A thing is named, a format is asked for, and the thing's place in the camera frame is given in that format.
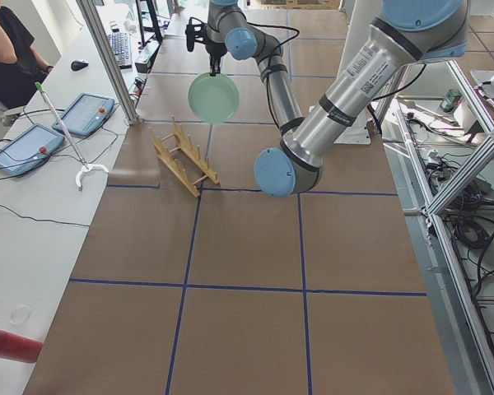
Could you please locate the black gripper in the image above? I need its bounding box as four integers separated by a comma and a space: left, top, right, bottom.
205, 24, 227, 77

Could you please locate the light green round plate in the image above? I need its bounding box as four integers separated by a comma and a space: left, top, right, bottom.
188, 72, 240, 124

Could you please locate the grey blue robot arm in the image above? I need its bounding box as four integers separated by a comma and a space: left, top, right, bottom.
203, 1, 304, 134

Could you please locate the second grey blue robot arm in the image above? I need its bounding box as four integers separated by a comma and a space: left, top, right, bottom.
254, 1, 470, 198

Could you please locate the wooden dish rack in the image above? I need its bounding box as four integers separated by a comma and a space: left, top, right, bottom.
151, 116, 221, 198

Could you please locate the black keyboard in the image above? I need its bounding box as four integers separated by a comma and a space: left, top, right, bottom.
107, 31, 133, 69

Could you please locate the blue teach pendant far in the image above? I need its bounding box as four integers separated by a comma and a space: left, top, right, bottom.
60, 93, 115, 137

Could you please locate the blue teach pendant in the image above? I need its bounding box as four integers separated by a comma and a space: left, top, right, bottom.
60, 93, 115, 137
0, 123, 64, 176

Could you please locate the black computer mouse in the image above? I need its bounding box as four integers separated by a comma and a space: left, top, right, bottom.
70, 60, 89, 72

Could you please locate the white reacher grabber tool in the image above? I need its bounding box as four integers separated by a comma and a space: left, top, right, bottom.
35, 81, 109, 192

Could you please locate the blue teach pendant near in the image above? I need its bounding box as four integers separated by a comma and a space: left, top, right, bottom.
0, 123, 64, 176

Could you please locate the person in black shirt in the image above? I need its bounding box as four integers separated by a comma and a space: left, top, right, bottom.
0, 3, 54, 109

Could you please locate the red cylinder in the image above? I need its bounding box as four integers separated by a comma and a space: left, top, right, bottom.
0, 330, 43, 364

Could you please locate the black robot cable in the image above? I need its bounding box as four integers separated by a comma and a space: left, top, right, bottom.
246, 22, 301, 54

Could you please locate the aluminium frame post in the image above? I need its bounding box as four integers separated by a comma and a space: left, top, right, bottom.
76, 0, 140, 125

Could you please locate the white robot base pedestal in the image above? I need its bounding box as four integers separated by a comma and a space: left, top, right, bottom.
333, 0, 382, 146

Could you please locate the aluminium frame rail right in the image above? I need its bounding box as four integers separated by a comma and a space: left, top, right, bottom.
393, 61, 494, 394

